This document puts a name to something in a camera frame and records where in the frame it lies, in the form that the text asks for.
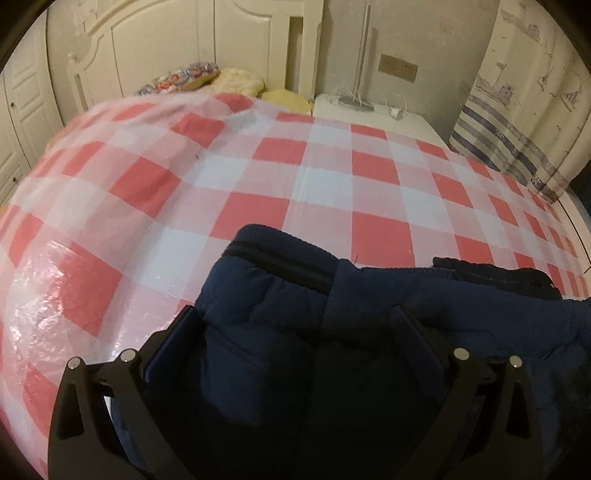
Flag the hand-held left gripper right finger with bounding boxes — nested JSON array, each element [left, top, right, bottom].
[[388, 305, 548, 480]]

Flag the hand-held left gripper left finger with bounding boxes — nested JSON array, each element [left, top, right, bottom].
[[48, 305, 214, 480]]

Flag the navy blue puffer jacket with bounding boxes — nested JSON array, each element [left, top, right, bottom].
[[111, 224, 591, 480]]

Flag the red white checkered bed sheet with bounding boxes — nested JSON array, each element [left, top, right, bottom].
[[0, 90, 591, 467]]

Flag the white nightstand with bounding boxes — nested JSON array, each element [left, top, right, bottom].
[[311, 92, 451, 149]]

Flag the grey floor lamp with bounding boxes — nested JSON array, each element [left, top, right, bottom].
[[339, 4, 376, 113]]

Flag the striped nautical curtain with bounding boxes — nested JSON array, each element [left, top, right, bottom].
[[449, 0, 591, 204]]

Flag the white wardrobe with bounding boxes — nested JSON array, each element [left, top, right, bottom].
[[0, 46, 65, 204]]

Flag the patterned pillow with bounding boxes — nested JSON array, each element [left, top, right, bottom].
[[135, 62, 220, 97]]

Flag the yellow pillow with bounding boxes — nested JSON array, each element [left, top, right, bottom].
[[259, 89, 315, 116]]

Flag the cream fluffy pillow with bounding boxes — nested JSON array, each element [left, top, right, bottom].
[[211, 68, 266, 97]]

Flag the white wooden headboard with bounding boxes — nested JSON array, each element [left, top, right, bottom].
[[46, 0, 324, 114]]

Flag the wall socket panel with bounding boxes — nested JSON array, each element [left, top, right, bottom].
[[378, 54, 419, 84]]

